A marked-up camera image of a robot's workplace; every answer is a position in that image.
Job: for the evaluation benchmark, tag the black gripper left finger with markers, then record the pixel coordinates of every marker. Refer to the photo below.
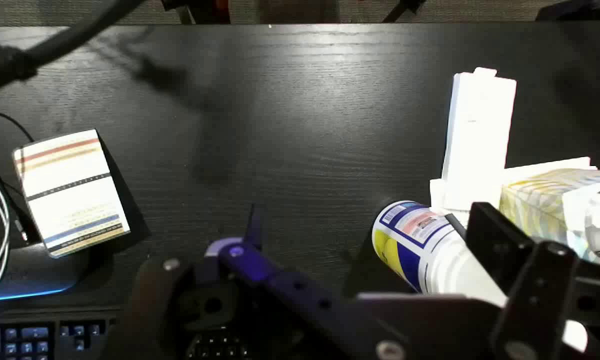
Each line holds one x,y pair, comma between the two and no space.
201,313

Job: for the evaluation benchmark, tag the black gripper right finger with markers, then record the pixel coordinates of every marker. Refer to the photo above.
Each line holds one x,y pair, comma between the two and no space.
533,301

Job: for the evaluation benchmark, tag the patterned tissue box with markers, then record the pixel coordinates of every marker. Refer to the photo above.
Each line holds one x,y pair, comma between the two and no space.
540,200

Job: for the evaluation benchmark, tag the white wipes canister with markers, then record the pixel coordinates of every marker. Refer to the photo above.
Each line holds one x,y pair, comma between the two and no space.
432,253

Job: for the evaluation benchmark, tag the white printed paper sheets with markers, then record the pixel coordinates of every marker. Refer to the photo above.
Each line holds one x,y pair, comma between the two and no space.
547,168

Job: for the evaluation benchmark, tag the black keyboard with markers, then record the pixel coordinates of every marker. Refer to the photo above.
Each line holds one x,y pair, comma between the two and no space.
26,340

